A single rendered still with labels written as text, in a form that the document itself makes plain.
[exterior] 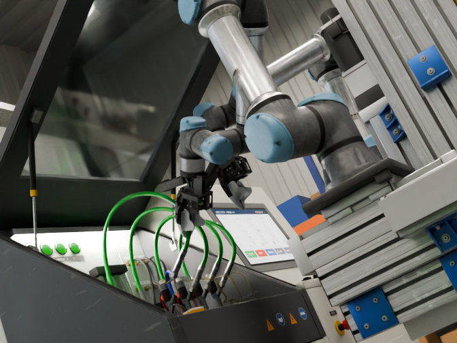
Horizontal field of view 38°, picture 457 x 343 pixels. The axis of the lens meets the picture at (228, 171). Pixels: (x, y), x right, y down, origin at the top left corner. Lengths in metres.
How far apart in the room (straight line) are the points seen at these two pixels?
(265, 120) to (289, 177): 7.57
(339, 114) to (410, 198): 0.32
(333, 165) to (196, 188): 0.52
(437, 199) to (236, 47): 0.60
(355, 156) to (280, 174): 7.61
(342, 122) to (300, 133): 0.12
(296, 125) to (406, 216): 0.33
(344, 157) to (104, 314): 0.72
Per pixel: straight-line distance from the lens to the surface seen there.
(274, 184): 9.10
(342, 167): 1.51
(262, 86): 1.53
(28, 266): 1.96
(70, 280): 1.83
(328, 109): 1.56
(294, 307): 2.09
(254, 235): 2.67
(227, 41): 1.61
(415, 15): 1.74
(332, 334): 2.21
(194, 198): 1.90
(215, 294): 2.24
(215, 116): 2.09
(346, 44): 1.87
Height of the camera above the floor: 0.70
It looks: 18 degrees up
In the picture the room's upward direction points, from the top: 24 degrees counter-clockwise
